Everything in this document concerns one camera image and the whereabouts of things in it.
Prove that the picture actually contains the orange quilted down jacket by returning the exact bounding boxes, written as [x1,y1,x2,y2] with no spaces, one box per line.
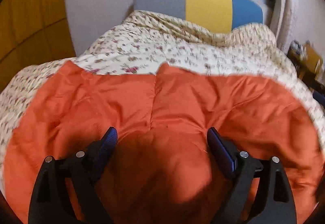
[4,62,324,223]

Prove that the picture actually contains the wooden side table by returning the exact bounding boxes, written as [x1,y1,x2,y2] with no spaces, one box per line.
[287,40,324,87]

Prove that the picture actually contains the wooden wardrobe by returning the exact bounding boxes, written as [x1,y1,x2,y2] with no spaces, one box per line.
[1,0,76,89]

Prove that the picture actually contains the right floral curtain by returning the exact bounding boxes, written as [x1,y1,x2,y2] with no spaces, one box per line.
[269,0,296,43]

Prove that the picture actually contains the floral bed quilt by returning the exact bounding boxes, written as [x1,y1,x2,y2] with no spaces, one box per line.
[1,11,324,191]

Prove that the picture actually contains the grey yellow blue headboard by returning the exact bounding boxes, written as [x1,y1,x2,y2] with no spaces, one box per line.
[133,0,263,33]

